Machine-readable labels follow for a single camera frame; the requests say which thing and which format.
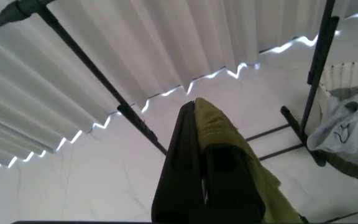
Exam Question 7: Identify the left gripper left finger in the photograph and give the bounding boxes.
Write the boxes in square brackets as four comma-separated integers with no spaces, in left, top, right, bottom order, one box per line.
[151,100,205,223]

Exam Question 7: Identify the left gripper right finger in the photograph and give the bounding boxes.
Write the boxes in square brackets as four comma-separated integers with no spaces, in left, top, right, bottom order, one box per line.
[202,145,266,223]

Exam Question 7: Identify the green printed shirt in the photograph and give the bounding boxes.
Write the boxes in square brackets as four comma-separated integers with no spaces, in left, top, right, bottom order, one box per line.
[193,97,304,223]

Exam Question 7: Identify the black clothes rack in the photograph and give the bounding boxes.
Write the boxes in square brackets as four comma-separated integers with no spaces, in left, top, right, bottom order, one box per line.
[0,0,341,167]

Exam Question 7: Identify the white laundry basket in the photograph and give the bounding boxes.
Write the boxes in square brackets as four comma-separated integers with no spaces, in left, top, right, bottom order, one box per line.
[305,61,358,182]

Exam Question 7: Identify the pale grey shorts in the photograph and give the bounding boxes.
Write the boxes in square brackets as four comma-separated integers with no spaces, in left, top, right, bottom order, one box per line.
[306,94,358,155]

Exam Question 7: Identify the white curtain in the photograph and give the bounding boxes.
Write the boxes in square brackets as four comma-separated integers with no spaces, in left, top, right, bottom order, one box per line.
[0,0,358,178]

